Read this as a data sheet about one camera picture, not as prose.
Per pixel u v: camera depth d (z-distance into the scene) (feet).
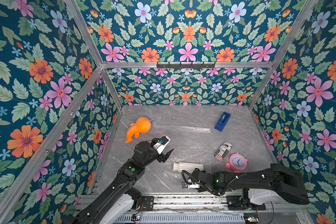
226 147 3.04
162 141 2.05
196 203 2.46
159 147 2.10
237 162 2.83
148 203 2.42
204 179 1.97
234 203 2.41
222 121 3.40
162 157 2.19
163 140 2.06
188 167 2.70
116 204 1.85
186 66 3.05
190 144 3.16
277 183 1.38
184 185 2.22
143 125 3.24
